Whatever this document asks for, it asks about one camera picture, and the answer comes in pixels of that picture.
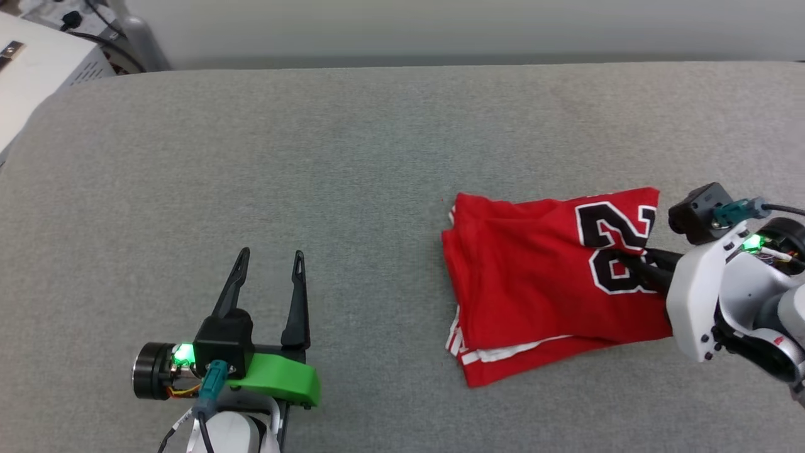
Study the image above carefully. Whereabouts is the black strap with metal end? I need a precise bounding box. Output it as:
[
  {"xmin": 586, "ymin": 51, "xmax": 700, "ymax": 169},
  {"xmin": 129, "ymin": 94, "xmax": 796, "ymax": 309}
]
[{"xmin": 0, "ymin": 41, "xmax": 25, "ymax": 71}]

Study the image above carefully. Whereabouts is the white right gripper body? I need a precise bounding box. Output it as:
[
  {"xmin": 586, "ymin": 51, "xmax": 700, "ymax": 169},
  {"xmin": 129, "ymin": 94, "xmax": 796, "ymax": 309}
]
[{"xmin": 665, "ymin": 217, "xmax": 805, "ymax": 362}]

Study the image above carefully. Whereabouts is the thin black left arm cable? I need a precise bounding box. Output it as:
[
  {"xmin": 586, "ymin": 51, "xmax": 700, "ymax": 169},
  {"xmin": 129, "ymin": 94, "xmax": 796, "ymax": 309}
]
[{"xmin": 157, "ymin": 418, "xmax": 192, "ymax": 453}]

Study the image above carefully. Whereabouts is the black power plug with cable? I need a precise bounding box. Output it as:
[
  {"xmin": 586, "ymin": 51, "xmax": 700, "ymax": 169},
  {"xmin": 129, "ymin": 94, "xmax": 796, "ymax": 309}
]
[{"xmin": 60, "ymin": 0, "xmax": 148, "ymax": 73}]

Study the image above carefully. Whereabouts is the grey metal stand leg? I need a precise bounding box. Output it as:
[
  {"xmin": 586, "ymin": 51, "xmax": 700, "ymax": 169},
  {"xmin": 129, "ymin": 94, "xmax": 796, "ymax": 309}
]
[{"xmin": 119, "ymin": 0, "xmax": 172, "ymax": 72}]

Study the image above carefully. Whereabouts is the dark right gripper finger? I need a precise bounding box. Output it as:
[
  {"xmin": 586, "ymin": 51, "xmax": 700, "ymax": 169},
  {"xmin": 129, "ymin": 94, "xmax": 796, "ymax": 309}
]
[
  {"xmin": 643, "ymin": 249, "xmax": 683, "ymax": 271},
  {"xmin": 619, "ymin": 257, "xmax": 672, "ymax": 296}
]

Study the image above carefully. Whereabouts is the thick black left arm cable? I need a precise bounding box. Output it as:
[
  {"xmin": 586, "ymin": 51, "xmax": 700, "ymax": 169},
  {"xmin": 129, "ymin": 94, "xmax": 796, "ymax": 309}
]
[{"xmin": 198, "ymin": 412, "xmax": 218, "ymax": 453}]

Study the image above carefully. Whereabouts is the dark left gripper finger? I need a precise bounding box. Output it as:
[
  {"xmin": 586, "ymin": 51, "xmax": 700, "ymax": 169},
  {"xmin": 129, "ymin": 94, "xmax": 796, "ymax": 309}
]
[
  {"xmin": 281, "ymin": 250, "xmax": 310, "ymax": 347},
  {"xmin": 213, "ymin": 247, "xmax": 250, "ymax": 316}
]

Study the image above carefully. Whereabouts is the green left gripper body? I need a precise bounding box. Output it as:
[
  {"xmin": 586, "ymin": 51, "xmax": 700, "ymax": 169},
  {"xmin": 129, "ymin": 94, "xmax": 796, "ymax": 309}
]
[{"xmin": 132, "ymin": 342, "xmax": 321, "ymax": 408}]

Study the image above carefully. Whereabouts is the red and white basketball jersey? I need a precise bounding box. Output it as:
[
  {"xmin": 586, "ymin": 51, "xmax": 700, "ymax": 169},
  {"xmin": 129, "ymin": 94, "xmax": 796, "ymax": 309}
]
[{"xmin": 440, "ymin": 187, "xmax": 677, "ymax": 389}]

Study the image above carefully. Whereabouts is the teal left camera cable connector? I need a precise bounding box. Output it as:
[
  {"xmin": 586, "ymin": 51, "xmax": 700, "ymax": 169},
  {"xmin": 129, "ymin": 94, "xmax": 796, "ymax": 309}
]
[{"xmin": 195, "ymin": 361, "xmax": 228, "ymax": 419}]

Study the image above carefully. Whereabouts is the white metal appliance box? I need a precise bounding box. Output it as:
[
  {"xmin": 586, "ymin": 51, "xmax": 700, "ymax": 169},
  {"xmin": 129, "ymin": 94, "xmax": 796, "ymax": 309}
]
[{"xmin": 0, "ymin": 11, "xmax": 117, "ymax": 165}]

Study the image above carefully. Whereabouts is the teal camera cable connector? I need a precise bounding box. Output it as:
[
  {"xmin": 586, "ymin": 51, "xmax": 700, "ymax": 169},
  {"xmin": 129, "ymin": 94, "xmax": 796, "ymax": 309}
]
[
  {"xmin": 195, "ymin": 361, "xmax": 228, "ymax": 419},
  {"xmin": 714, "ymin": 198, "xmax": 765, "ymax": 227}
]

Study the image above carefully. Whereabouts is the teal right camera cable connector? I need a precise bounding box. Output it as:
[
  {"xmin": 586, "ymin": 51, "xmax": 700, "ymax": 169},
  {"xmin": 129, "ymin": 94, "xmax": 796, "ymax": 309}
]
[{"xmin": 714, "ymin": 198, "xmax": 765, "ymax": 227}]

